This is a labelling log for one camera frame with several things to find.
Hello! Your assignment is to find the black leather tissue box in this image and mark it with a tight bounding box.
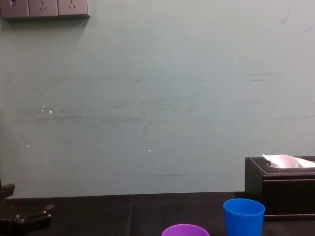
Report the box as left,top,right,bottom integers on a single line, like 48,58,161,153
245,155,315,221

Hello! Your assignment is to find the black table cloth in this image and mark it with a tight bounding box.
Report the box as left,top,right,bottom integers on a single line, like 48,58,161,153
0,191,315,236

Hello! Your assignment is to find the grey wall socket plate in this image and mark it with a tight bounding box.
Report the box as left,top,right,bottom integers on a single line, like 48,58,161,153
28,0,59,17
57,0,89,16

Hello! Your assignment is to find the purple plastic cup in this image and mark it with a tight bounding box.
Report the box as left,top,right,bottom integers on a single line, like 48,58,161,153
161,223,210,236

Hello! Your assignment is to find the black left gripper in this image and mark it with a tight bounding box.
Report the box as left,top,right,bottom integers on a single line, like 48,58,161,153
0,183,56,236

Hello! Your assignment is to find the grey wall switch plate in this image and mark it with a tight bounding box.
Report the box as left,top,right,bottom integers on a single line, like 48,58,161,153
0,0,30,18

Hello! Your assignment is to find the blue plastic cup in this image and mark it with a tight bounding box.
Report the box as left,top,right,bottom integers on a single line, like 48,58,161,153
223,198,266,236

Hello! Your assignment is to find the white tissue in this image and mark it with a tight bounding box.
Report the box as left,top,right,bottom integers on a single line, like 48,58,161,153
261,154,315,170

